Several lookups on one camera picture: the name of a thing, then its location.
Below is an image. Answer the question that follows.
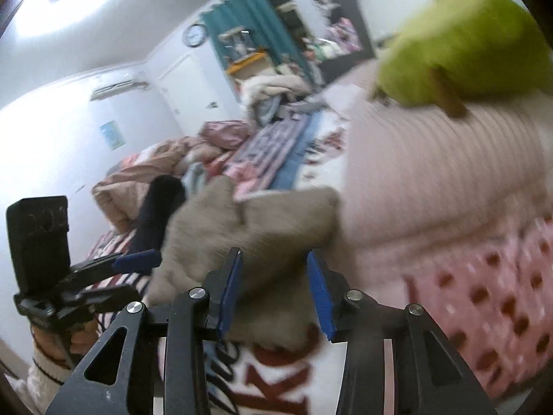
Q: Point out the white knit sleeve forearm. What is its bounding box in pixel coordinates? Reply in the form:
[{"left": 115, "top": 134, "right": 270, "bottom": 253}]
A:
[{"left": 6, "top": 344, "right": 72, "bottom": 414}]

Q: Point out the person's left hand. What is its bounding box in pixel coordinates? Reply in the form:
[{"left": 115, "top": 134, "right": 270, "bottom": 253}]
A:
[{"left": 30, "top": 319, "right": 102, "bottom": 371}]

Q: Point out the round wall clock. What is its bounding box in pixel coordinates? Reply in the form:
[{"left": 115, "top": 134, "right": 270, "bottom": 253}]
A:
[{"left": 182, "top": 22, "right": 209, "bottom": 48}]

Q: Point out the striped fleece blanket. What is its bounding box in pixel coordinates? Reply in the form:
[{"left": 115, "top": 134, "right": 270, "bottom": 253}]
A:
[{"left": 83, "top": 110, "right": 326, "bottom": 304}]

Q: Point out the brown knitted sweater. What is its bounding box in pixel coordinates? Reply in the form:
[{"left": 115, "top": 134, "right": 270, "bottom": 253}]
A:
[{"left": 146, "top": 176, "right": 339, "bottom": 351}]

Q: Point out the black bookshelf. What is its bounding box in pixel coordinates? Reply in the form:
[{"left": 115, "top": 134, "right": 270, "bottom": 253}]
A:
[{"left": 314, "top": 0, "right": 375, "bottom": 83}]

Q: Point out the white door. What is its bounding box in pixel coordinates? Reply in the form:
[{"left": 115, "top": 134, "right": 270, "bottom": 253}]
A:
[{"left": 158, "top": 54, "right": 228, "bottom": 135}]

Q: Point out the yellow white shelf unit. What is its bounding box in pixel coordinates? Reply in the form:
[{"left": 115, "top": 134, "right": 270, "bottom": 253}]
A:
[{"left": 217, "top": 25, "right": 275, "bottom": 82}]

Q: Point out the blue wall poster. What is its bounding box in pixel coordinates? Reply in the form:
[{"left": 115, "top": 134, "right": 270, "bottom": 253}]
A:
[{"left": 99, "top": 120, "right": 125, "bottom": 151}]

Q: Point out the white printed fleece blanket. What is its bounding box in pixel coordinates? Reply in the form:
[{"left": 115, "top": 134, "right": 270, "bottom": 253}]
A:
[{"left": 98, "top": 111, "right": 553, "bottom": 415}]

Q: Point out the pink pillow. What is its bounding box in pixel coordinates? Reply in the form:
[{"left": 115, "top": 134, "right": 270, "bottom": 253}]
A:
[{"left": 324, "top": 60, "right": 552, "bottom": 284}]

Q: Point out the white air conditioner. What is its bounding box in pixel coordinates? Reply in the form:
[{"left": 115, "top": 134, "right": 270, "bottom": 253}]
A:
[{"left": 90, "top": 76, "right": 150, "bottom": 101}]

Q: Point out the green plush toy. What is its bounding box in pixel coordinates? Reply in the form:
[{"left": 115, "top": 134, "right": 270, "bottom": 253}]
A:
[{"left": 369, "top": 0, "right": 552, "bottom": 118}]

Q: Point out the pink brown rumpled duvet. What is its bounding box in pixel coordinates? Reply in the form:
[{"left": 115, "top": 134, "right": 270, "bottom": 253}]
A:
[{"left": 91, "top": 135, "right": 226, "bottom": 234}]

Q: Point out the navy blue folded garment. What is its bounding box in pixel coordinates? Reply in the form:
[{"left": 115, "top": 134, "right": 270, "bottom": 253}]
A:
[{"left": 128, "top": 175, "right": 187, "bottom": 254}]

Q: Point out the teal curtain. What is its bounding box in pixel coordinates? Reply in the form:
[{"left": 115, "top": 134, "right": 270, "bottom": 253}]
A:
[{"left": 200, "top": 0, "right": 314, "bottom": 83}]

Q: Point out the pile of clothes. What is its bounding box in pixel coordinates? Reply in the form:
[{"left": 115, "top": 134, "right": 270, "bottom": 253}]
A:
[{"left": 240, "top": 74, "right": 313, "bottom": 127}]

